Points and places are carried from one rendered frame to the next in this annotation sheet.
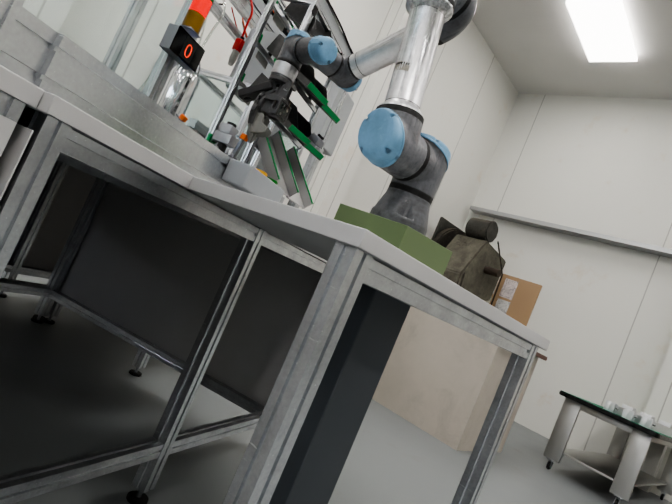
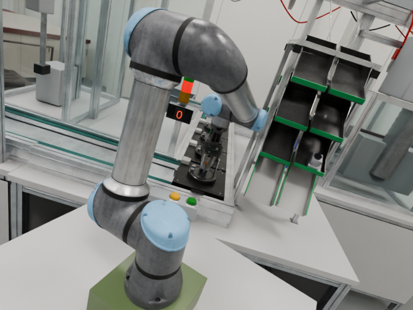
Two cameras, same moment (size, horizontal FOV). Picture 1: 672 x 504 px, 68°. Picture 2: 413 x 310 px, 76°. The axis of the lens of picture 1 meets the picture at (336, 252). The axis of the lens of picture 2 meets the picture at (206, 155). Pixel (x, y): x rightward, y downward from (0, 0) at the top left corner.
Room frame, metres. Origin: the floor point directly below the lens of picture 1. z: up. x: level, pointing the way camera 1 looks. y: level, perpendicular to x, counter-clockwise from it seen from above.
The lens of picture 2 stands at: (1.09, -0.58, 1.58)
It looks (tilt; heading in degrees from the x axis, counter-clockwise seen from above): 24 degrees down; 68
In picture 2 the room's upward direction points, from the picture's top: 18 degrees clockwise
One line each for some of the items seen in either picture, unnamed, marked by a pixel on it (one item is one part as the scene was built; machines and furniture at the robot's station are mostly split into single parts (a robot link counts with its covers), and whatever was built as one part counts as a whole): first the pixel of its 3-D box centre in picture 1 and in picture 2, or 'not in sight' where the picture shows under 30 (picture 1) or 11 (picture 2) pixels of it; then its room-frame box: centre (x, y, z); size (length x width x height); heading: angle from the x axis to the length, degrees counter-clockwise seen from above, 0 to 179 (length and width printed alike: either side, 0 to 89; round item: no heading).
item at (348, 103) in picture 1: (310, 166); not in sight; (3.33, 0.39, 1.42); 0.30 x 0.09 x 1.13; 160
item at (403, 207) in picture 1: (403, 209); (156, 269); (1.25, -0.11, 1.01); 0.15 x 0.15 x 0.10
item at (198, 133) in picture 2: not in sight; (212, 135); (1.69, 0.92, 1.01); 0.24 x 0.24 x 0.13; 70
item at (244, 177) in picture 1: (255, 184); (173, 202); (1.36, 0.28, 0.93); 0.21 x 0.07 x 0.06; 160
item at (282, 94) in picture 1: (275, 98); (214, 139); (1.48, 0.35, 1.21); 0.09 x 0.08 x 0.12; 70
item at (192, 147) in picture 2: not in sight; (208, 149); (1.61, 0.69, 1.01); 0.24 x 0.24 x 0.13; 70
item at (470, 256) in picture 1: (455, 301); not in sight; (7.34, -1.91, 1.24); 1.26 x 1.08 x 2.47; 137
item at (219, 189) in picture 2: not in sight; (201, 178); (1.52, 0.45, 0.96); 0.24 x 0.24 x 0.02; 70
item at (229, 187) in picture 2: not in sight; (207, 149); (1.69, 0.90, 0.91); 1.24 x 0.33 x 0.10; 70
